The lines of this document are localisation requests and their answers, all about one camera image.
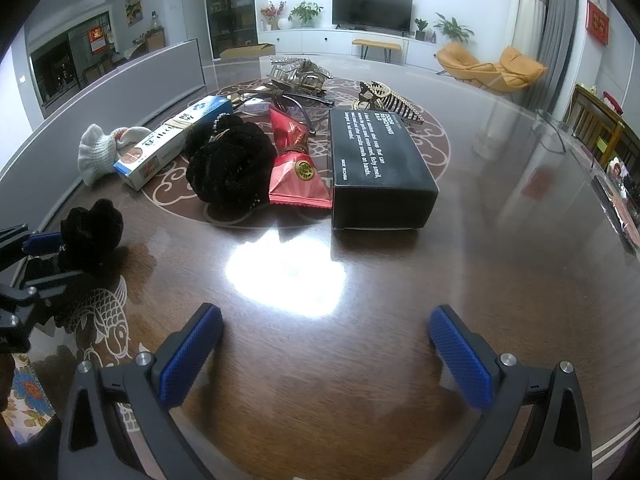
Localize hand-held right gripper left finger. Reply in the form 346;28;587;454
59;302;224;480

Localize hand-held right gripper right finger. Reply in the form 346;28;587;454
428;304;593;480

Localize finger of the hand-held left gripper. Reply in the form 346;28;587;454
0;257;81;356
0;226;68;263

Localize small black scrunchie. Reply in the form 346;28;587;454
59;199;126;277

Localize dark framed glasses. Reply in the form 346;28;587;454
235;87;336;136

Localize brown patterned desktop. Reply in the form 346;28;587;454
0;52;640;480

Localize floral patterned cloth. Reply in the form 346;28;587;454
0;352;56;431

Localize white knitted glove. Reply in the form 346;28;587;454
77;124;153;187

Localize blue white toothpaste box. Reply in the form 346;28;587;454
114;96;235;192

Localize dark glass door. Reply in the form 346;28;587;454
27;12;113;116

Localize large black scrunchie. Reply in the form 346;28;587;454
184;114;278;209

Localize red pyramid candy packet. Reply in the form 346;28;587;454
268;151;333;209
268;105;312;155

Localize black printed box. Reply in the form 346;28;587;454
328;108;439;232

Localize colourful shelf clutter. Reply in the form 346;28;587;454
605;157;640;253

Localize gold hair claw clip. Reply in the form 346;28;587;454
352;80;425;127

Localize wooden chair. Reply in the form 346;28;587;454
562;84;626;161

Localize cardboard box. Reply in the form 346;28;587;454
220;42;277;61

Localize orange lounge chair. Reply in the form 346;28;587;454
436;42;548;93

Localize dark glass cabinet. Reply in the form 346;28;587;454
202;0;268;60

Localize silver sequin hair bow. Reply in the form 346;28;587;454
270;57;333;93

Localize wooden bench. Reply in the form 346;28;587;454
351;38;402;63

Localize vase of red flowers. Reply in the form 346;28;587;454
260;1;288;31

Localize tall leafy potted plant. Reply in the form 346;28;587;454
434;12;475;45

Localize grey curtain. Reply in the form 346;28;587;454
534;0;581;116

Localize white television cabinet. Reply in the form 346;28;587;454
257;27;451;68

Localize leafy green potted plant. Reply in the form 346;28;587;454
289;1;325;28

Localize covered standing air conditioner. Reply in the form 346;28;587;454
506;0;551;68

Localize flat screen television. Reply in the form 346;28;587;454
331;0;414;32

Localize red wall hanging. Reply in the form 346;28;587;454
586;0;612;46

